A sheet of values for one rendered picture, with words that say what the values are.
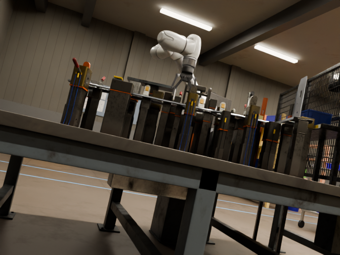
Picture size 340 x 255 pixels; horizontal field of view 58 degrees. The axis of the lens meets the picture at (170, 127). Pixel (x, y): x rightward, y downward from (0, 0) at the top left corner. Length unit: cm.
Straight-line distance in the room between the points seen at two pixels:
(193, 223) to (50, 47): 751
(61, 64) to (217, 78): 434
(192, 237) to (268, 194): 35
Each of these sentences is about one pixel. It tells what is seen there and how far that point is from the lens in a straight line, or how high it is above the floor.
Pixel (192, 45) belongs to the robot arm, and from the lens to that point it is 199.
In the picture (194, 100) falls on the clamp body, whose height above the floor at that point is 101.
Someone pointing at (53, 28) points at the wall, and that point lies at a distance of 847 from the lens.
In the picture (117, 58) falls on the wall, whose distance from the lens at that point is 843.
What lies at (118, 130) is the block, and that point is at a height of 75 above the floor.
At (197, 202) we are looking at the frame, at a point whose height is 54.
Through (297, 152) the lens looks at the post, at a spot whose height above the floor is 83.
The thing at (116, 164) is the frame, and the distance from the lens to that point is 101.
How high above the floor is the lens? 68
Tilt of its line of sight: 5 degrees up
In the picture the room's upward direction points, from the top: 12 degrees clockwise
